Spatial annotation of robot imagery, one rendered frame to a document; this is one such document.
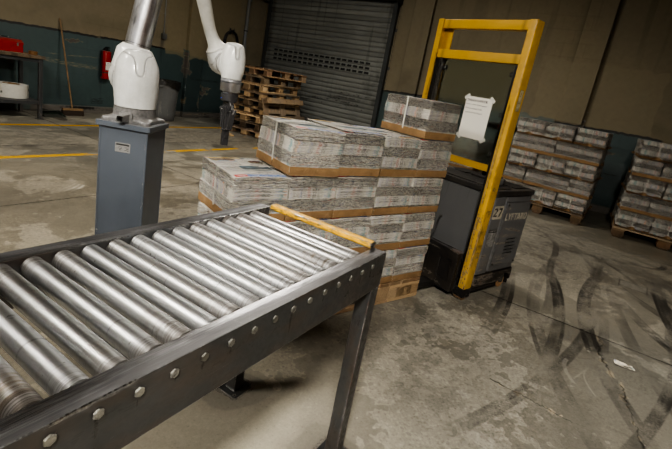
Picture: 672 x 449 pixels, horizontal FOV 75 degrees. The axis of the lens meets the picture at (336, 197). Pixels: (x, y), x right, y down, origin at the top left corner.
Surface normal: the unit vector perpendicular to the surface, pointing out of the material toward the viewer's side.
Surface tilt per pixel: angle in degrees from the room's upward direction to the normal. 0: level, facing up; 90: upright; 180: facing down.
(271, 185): 90
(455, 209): 90
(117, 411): 90
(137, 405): 90
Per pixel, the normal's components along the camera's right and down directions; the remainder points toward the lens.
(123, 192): 0.00, 0.25
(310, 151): 0.55, 0.31
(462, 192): -0.78, 0.02
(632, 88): -0.54, 0.12
